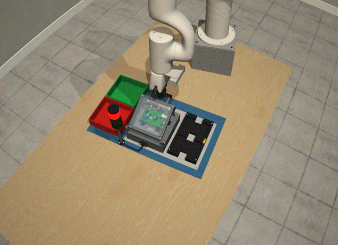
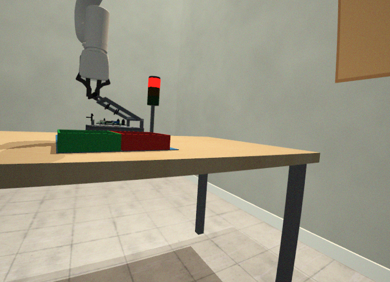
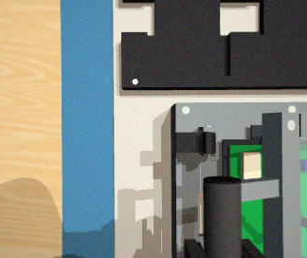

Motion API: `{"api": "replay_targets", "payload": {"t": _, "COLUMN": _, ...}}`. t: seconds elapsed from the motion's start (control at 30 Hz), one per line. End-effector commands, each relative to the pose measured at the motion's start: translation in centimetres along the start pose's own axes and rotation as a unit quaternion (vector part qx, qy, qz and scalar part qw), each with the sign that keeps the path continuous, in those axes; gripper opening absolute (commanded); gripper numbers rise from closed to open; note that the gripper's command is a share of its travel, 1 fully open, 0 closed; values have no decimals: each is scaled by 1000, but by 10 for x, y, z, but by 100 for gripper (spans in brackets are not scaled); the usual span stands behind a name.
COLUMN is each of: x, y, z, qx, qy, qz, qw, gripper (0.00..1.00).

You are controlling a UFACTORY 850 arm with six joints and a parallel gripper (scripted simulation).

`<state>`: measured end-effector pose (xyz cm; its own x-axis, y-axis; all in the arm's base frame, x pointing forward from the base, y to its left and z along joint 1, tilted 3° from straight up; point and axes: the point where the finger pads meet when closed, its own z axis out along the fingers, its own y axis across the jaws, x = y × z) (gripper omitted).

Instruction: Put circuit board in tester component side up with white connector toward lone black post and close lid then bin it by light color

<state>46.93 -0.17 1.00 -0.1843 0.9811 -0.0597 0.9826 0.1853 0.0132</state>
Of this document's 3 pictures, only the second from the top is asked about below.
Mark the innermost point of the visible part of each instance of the red bin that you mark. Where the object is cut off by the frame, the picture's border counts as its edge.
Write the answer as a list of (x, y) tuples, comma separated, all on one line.
[(132, 141)]

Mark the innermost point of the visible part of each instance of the green open tray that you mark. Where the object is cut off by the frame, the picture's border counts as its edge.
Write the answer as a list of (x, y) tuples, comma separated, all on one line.
[(87, 141)]

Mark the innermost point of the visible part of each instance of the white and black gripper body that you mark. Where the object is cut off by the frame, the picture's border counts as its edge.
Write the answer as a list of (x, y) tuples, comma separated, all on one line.
[(94, 64)]

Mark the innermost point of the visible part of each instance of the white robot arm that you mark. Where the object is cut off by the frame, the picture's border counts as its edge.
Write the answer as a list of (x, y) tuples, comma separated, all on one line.
[(92, 24)]

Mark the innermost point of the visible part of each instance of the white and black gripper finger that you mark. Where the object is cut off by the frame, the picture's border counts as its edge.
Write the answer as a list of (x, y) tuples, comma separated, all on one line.
[(86, 83), (99, 85)]

